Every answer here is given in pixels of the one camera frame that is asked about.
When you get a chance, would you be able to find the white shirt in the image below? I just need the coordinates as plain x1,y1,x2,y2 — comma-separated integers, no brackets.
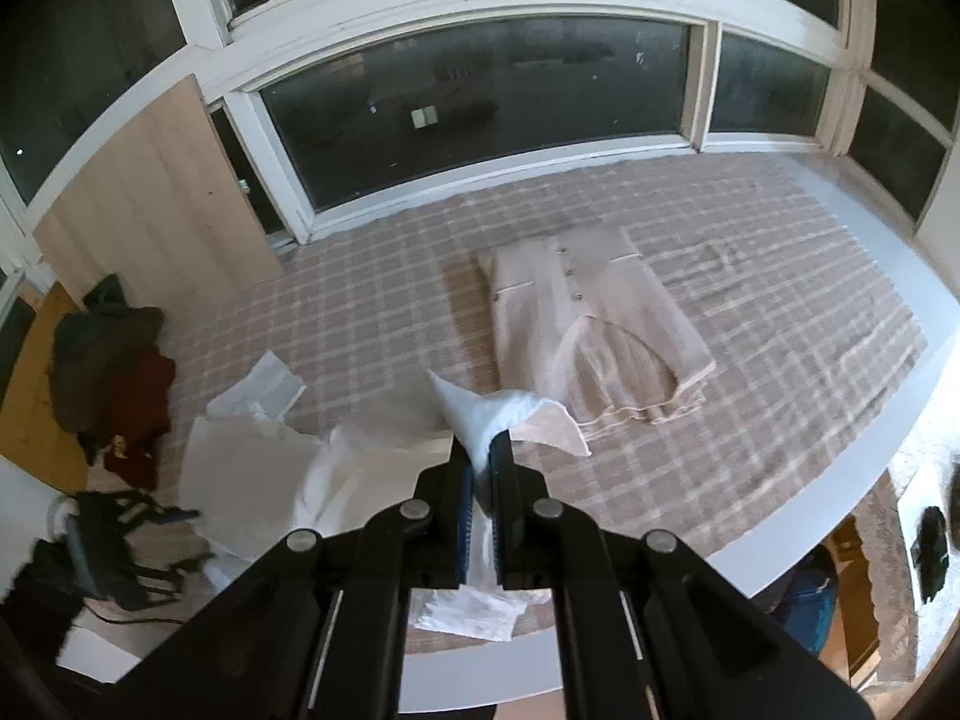
179,353,589,642

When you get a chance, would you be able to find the folded beige knit dress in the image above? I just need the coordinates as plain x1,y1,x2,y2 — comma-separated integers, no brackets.
477,226,716,440

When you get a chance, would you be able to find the dark red garment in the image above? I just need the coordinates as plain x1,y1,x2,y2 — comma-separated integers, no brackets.
99,346,176,491

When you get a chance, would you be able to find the plaid beige tablecloth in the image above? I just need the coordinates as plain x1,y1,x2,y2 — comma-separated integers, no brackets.
158,153,926,551

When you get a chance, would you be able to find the lace cloth on sill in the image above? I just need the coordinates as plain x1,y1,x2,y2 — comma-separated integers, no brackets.
853,472,918,686

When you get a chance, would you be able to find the dark green garment pile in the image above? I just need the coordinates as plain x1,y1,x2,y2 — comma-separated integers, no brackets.
49,273,164,434

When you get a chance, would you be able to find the light wooden board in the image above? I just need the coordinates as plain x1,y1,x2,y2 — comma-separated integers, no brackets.
34,76,281,317

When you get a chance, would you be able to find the black device with cables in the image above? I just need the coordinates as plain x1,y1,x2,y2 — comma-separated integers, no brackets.
3,489,212,617

